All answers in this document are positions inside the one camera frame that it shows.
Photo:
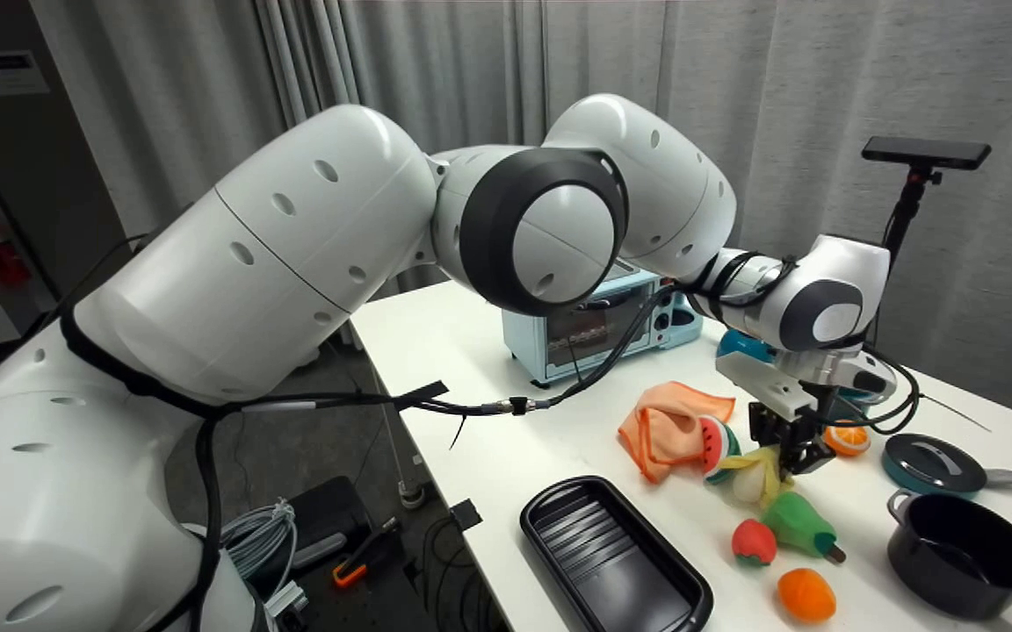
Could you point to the watermelon slice plush toy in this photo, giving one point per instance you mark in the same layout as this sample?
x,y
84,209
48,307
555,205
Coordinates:
x,y
716,452

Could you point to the white wall label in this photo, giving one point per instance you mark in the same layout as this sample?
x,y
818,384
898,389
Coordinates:
x,y
13,73

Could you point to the black tape strip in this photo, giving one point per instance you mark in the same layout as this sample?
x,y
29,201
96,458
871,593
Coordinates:
x,y
424,393
463,516

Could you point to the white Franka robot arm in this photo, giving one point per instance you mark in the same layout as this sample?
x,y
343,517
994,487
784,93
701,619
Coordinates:
x,y
295,234

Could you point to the black box on floor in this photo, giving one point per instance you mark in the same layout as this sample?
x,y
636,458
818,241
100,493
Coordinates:
x,y
324,516

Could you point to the light blue toy oven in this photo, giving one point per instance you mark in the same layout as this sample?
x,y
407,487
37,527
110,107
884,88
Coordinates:
x,y
563,345

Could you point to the green pear plush toy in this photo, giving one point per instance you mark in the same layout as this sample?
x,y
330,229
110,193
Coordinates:
x,y
794,525

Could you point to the red peach plush toy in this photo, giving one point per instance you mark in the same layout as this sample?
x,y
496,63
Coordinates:
x,y
754,545

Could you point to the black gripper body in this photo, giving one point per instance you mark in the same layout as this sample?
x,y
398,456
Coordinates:
x,y
793,428

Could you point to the orange fruit plush toy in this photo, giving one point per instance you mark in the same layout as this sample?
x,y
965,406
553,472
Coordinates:
x,y
806,599

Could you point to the black rectangular tray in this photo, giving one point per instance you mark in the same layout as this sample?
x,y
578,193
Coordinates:
x,y
612,555

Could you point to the orange cloth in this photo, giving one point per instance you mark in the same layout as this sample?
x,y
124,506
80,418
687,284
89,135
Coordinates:
x,y
657,428

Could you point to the half orange toy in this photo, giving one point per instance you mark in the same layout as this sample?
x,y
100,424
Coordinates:
x,y
851,444

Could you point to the yellow banana plush toy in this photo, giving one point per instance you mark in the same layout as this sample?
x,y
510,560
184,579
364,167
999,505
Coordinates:
x,y
754,484

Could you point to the black pot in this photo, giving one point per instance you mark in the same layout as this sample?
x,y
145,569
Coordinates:
x,y
960,560

